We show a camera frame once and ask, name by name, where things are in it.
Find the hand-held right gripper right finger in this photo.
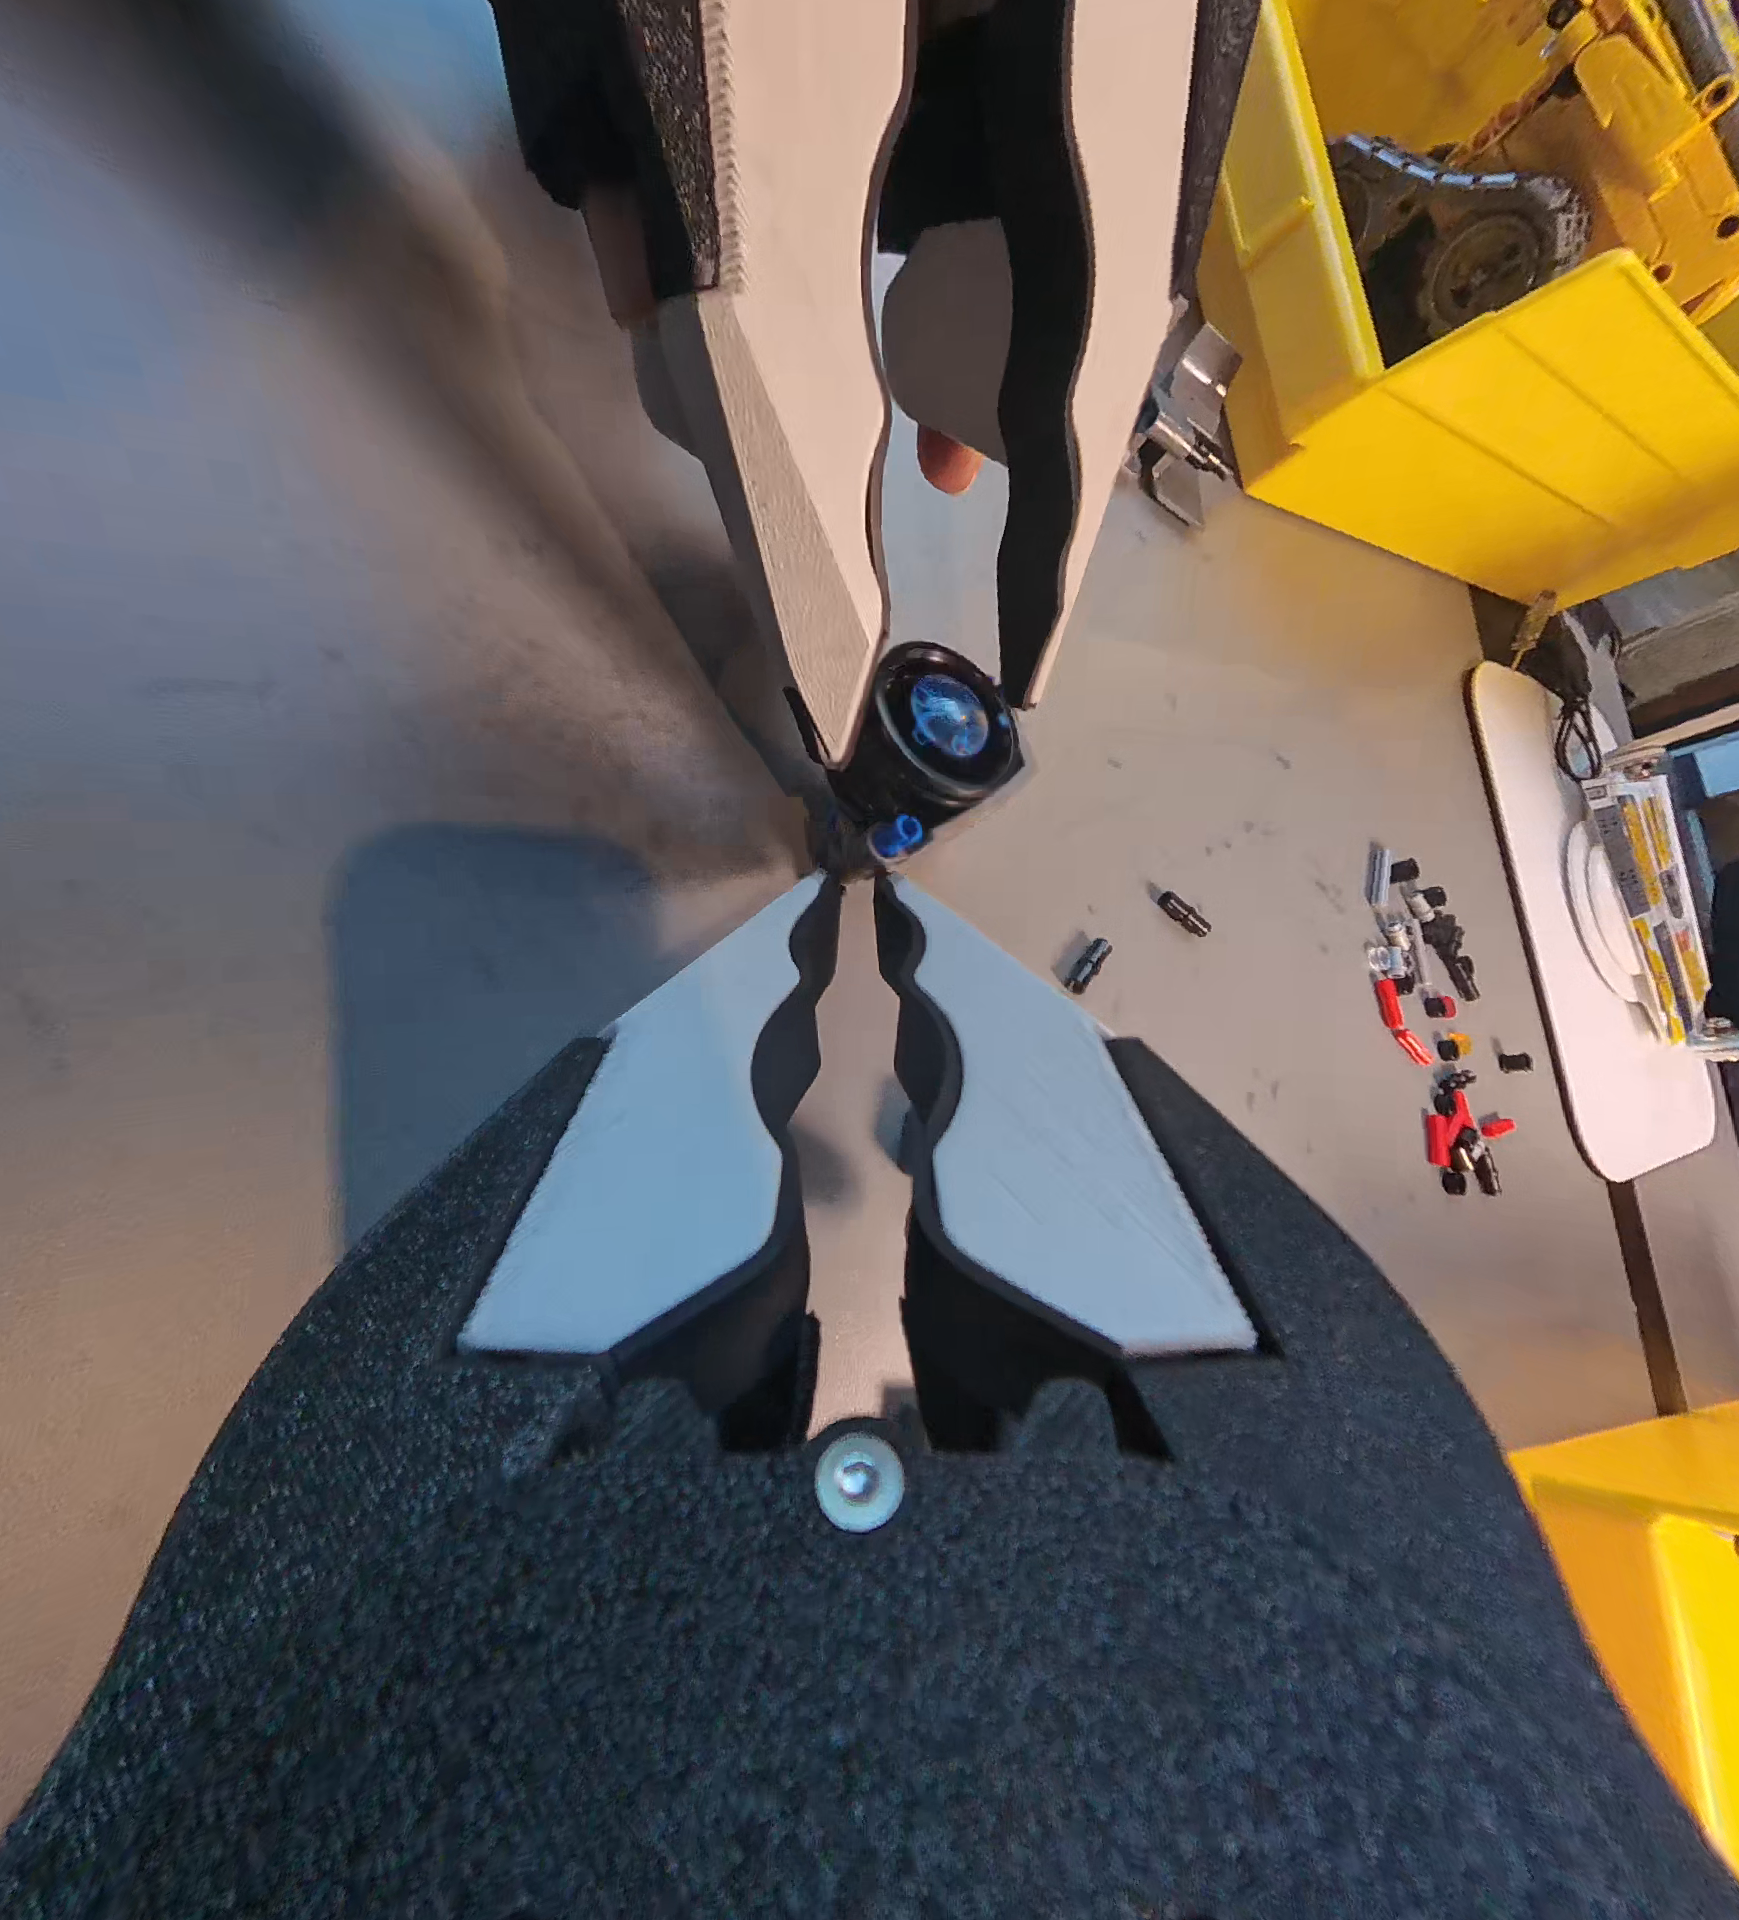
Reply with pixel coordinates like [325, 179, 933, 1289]
[874, 874, 1261, 1454]

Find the grey desk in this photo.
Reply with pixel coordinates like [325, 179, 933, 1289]
[0, 0, 1739, 1920]

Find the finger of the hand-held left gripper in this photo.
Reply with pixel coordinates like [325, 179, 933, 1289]
[982, 0, 1205, 714]
[655, 0, 924, 771]

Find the yellow plastic bin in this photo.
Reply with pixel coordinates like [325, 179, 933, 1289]
[1196, 0, 1739, 605]
[1509, 1400, 1739, 1920]

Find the yellow printed leaflet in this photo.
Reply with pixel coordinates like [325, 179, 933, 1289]
[1580, 772, 1716, 1047]

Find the grey toy panel assembly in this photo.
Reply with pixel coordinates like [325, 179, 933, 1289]
[1132, 320, 1247, 530]

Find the white book stand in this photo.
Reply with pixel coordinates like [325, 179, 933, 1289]
[1465, 657, 1739, 1186]

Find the yellow toy tracked vehicle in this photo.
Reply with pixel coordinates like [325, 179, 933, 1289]
[1326, 0, 1739, 369]

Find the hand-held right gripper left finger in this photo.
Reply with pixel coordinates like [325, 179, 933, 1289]
[460, 874, 847, 1454]

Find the pile of small toy parts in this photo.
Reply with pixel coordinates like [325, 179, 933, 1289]
[1361, 840, 1539, 1198]

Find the black toy wheel assembly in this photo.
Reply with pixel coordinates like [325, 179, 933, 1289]
[805, 641, 1029, 877]

